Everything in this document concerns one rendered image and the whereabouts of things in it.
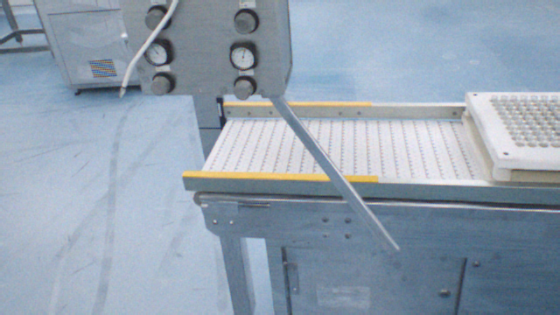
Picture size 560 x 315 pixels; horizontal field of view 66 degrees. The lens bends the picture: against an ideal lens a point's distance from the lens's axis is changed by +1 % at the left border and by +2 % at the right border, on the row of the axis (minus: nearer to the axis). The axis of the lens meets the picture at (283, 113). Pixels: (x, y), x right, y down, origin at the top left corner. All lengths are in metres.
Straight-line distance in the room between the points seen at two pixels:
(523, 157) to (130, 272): 1.50
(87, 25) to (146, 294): 2.03
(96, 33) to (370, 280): 2.69
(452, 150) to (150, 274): 1.31
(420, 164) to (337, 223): 0.19
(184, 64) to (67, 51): 2.80
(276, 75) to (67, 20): 2.79
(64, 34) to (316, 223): 2.80
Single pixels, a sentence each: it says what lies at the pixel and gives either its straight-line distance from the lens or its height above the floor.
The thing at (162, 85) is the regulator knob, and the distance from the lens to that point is 0.64.
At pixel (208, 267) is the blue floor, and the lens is 1.80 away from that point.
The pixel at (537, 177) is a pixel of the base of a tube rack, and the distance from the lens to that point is 0.82.
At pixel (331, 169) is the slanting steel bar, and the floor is 0.91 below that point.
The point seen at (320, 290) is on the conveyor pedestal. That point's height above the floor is 0.52.
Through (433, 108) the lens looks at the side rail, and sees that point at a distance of 0.98.
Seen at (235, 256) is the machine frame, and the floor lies 0.35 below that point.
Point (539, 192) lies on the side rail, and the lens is 0.79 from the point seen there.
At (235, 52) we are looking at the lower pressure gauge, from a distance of 0.59.
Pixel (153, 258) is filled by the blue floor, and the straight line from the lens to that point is 1.90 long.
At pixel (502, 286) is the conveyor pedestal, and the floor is 0.57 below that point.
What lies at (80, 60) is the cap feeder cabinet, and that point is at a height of 0.28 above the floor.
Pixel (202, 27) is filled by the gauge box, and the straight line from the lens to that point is 0.61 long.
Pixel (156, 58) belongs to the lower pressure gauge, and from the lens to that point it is 0.63.
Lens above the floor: 1.30
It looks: 28 degrees down
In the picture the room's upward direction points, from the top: 5 degrees counter-clockwise
